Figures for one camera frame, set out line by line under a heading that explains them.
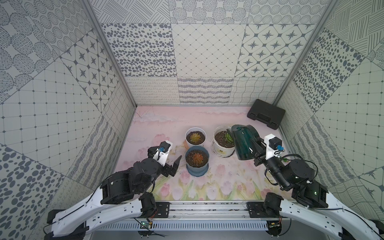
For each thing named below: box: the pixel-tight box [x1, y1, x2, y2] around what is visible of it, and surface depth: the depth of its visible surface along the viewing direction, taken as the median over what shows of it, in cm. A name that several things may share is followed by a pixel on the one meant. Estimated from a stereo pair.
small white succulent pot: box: [185, 127, 207, 148], surface depth 92 cm
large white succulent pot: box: [212, 126, 235, 157], surface depth 90 cm
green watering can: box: [226, 124, 260, 161], surface depth 67 cm
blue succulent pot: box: [185, 145, 210, 177], surface depth 85 cm
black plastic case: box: [247, 99, 286, 130], surface depth 112 cm
